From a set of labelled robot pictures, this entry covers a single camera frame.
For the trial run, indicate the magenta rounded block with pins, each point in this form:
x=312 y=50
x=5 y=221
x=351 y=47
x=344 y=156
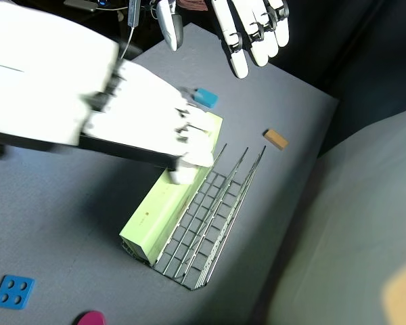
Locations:
x=93 y=319

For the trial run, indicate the tan blurred object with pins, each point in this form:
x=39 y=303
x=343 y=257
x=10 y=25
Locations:
x=404 y=298

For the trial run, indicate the flat grey device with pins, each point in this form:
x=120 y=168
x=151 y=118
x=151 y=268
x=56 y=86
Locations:
x=81 y=5

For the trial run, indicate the grey usb hub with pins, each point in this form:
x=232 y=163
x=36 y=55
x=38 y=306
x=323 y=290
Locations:
x=134 y=13

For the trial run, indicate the blue square four-hole block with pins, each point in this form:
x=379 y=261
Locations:
x=14 y=301

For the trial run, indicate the dark red cloth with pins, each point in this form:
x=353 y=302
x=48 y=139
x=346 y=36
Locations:
x=193 y=4

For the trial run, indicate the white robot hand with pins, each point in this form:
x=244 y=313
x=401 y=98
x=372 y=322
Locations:
x=243 y=23
x=47 y=84

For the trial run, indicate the grey rounded cover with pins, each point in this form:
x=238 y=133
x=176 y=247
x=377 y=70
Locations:
x=352 y=220

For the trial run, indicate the grey table cloth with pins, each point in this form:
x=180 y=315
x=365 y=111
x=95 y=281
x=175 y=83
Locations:
x=71 y=237

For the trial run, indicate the light green book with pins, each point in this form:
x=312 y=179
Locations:
x=162 y=216

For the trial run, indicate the tan wooden block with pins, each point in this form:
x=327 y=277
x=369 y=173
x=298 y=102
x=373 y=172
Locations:
x=276 y=139

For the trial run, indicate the blue rounded block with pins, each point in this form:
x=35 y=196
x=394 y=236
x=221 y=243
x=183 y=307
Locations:
x=209 y=98

